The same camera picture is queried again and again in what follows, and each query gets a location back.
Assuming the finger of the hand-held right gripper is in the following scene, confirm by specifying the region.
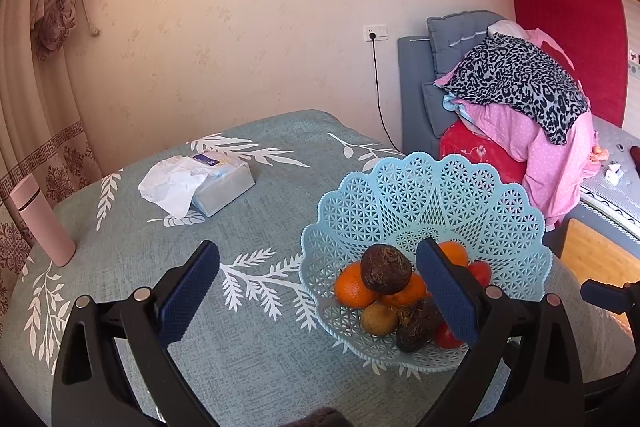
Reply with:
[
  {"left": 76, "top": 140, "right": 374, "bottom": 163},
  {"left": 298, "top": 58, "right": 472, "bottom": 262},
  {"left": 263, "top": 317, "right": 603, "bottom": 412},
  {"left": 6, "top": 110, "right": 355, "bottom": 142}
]
[{"left": 580, "top": 279, "right": 640, "bottom": 314}]

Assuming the pile of clothes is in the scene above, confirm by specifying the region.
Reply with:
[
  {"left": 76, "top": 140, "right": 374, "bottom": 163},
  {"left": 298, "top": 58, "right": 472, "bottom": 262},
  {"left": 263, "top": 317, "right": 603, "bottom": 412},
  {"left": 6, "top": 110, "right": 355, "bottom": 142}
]
[{"left": 434, "top": 27, "right": 596, "bottom": 228}]

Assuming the small orange tangerine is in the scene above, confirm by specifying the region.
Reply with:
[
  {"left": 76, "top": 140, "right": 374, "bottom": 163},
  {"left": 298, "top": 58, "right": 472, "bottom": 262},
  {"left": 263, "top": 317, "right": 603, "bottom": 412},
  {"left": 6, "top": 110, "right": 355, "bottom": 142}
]
[
  {"left": 380, "top": 274, "right": 429, "bottom": 308},
  {"left": 437, "top": 241, "right": 471, "bottom": 268}
]

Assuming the black power cable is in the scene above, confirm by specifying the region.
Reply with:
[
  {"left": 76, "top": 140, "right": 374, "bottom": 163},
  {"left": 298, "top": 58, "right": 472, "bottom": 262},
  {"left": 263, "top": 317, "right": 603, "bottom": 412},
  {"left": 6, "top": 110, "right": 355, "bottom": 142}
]
[{"left": 372, "top": 39, "right": 406, "bottom": 154}]

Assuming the leopard print cloth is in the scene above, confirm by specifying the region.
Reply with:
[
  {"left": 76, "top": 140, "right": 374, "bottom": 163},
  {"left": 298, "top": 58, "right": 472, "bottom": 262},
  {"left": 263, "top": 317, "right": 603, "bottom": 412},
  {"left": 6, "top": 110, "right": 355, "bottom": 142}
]
[{"left": 442, "top": 36, "right": 590, "bottom": 145}]

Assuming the red floral blanket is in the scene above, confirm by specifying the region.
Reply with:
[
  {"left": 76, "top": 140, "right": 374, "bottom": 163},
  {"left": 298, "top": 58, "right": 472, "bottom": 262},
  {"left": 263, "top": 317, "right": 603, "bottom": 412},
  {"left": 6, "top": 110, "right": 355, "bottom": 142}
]
[{"left": 439, "top": 122, "right": 531, "bottom": 182}]

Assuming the beige patterned curtain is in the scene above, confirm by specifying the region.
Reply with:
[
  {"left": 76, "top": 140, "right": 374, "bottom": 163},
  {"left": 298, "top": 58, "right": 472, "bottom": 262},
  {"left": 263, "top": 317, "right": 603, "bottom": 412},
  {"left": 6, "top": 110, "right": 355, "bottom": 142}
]
[{"left": 0, "top": 0, "right": 103, "bottom": 278}]

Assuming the light blue lattice plastic basket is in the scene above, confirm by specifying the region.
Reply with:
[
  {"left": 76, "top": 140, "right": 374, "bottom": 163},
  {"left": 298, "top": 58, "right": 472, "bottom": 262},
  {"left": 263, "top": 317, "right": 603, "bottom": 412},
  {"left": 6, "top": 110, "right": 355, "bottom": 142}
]
[{"left": 299, "top": 151, "right": 553, "bottom": 374}]

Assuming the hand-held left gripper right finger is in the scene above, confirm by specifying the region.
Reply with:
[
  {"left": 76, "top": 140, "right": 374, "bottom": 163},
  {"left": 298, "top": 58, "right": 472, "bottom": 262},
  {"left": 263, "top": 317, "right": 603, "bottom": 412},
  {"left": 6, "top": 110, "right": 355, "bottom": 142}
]
[{"left": 415, "top": 237, "right": 586, "bottom": 427}]

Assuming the grey bed cover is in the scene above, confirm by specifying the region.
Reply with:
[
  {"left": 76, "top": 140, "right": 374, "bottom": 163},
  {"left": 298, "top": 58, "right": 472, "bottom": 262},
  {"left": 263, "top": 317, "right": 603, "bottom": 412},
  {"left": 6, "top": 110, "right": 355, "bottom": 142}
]
[{"left": 575, "top": 117, "right": 640, "bottom": 248}]

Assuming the soft pack of tissues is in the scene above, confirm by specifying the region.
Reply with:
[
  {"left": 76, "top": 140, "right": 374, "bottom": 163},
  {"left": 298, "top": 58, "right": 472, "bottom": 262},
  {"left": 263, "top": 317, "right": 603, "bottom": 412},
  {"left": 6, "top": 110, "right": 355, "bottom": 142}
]
[{"left": 138, "top": 152, "right": 255, "bottom": 219}]

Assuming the pink insulated bottle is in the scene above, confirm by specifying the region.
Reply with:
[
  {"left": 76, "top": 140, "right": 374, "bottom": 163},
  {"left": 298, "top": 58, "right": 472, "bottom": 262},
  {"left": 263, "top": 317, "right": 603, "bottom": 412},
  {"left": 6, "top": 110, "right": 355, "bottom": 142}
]
[{"left": 4, "top": 173, "right": 77, "bottom": 268}]

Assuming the red wall panel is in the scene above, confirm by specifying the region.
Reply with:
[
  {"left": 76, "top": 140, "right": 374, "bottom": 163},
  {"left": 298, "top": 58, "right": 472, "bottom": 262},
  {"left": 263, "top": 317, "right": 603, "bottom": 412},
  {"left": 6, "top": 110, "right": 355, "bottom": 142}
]
[{"left": 510, "top": 0, "right": 628, "bottom": 128}]

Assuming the dark wrinkled passion fruit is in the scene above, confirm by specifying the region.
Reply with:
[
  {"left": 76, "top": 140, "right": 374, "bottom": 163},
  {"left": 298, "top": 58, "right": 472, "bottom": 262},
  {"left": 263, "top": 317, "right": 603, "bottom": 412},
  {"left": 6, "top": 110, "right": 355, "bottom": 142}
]
[
  {"left": 396, "top": 299, "right": 443, "bottom": 353},
  {"left": 361, "top": 244, "right": 413, "bottom": 295}
]

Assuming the large orange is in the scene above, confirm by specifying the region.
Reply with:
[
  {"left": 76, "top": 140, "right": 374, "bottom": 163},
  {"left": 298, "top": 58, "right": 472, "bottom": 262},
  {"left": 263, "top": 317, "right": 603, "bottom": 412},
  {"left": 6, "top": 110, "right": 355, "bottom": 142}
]
[{"left": 335, "top": 262, "right": 381, "bottom": 308}]

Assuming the red tomato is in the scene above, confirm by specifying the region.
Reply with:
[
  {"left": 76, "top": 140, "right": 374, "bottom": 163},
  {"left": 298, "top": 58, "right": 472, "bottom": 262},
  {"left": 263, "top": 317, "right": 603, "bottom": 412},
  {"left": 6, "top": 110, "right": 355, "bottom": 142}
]
[
  {"left": 434, "top": 322, "right": 466, "bottom": 349},
  {"left": 467, "top": 260, "right": 492, "bottom": 288}
]

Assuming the brown kiwi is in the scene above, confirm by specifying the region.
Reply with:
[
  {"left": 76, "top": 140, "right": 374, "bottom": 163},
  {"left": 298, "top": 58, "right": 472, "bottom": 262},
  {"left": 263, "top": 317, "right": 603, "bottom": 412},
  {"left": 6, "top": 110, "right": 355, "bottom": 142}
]
[{"left": 361, "top": 302, "right": 399, "bottom": 336}]

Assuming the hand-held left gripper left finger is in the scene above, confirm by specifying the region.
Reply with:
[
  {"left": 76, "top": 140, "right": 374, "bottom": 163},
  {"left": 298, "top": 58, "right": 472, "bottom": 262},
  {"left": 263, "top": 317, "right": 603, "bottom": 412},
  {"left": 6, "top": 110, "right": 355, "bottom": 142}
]
[{"left": 51, "top": 239, "right": 221, "bottom": 427}]

